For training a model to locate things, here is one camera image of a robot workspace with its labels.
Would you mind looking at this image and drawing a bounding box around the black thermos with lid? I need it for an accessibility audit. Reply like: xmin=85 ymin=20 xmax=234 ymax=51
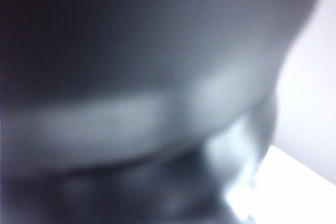
xmin=0 ymin=0 xmax=328 ymax=224

